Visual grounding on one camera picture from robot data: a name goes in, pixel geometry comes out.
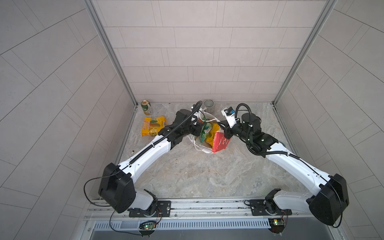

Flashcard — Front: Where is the white red printed paper bag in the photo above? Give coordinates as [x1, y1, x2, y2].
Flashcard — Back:
[187, 110, 230, 154]

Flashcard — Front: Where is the yellow orange snack bag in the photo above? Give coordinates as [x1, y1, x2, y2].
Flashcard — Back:
[142, 116, 167, 137]

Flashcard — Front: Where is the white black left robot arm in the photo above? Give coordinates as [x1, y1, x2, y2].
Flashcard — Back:
[99, 101, 203, 215]

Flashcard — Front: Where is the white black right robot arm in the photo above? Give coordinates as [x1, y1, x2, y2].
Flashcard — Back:
[222, 103, 350, 228]

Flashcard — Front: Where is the yellow barcode snack bag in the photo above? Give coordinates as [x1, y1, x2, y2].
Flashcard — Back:
[205, 123, 220, 147]

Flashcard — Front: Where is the grey ribbed ceramic mug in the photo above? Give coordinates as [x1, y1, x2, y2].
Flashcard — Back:
[203, 100, 215, 114]

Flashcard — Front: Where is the green white drink can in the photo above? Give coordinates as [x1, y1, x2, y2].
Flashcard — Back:
[141, 100, 153, 116]

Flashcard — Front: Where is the right circuit board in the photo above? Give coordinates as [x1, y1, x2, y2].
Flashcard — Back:
[268, 219, 286, 235]

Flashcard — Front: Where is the left circuit board green LED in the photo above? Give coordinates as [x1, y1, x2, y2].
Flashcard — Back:
[139, 221, 157, 231]

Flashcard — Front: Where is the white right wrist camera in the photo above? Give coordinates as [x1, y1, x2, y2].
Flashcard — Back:
[221, 107, 240, 128]

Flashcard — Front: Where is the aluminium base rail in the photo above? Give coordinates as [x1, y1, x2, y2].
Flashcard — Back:
[83, 194, 335, 221]

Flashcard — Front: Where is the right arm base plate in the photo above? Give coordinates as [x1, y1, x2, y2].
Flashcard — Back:
[244, 199, 293, 216]

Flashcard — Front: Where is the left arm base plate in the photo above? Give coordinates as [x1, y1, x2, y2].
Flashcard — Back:
[129, 201, 172, 218]

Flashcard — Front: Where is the black cable left base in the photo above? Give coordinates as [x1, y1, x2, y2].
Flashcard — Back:
[83, 175, 121, 208]

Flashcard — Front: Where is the aluminium corner post right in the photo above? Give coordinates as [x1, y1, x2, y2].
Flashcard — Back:
[272, 0, 338, 105]

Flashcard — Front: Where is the aluminium corner post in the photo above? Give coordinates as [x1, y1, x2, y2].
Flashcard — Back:
[272, 0, 338, 105]
[84, 0, 138, 107]

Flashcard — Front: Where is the aluminium corner post left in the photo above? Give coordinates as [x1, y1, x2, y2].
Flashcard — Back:
[84, 0, 138, 107]

